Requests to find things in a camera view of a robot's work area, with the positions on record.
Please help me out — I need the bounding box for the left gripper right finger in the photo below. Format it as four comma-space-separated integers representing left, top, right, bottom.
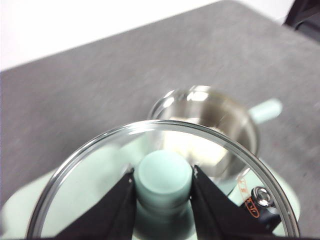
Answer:
191, 164, 277, 240

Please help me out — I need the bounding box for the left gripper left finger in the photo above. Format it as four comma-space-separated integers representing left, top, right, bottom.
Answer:
56, 167, 138, 240

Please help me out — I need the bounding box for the glass lid with green knob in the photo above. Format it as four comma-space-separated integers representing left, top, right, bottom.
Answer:
26, 119, 300, 240

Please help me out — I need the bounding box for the chrome control knob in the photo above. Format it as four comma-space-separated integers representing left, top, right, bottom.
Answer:
251, 186, 273, 209

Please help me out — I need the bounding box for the black control panel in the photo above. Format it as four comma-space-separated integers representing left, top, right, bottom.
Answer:
254, 204, 282, 233

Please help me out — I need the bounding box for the mint green breakfast machine base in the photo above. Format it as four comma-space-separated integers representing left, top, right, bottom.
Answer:
0, 134, 301, 240

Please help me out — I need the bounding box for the mint green pot with handle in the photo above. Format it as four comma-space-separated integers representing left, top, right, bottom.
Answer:
148, 84, 283, 183

